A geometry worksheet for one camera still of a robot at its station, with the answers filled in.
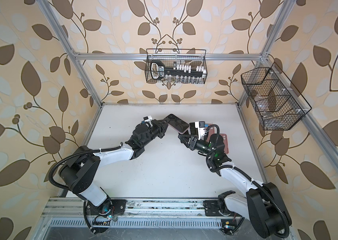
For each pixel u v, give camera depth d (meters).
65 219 0.72
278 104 0.74
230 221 0.72
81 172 0.45
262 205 0.41
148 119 0.81
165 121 0.80
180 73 0.83
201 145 0.69
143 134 0.66
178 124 0.79
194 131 0.84
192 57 0.91
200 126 0.71
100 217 0.72
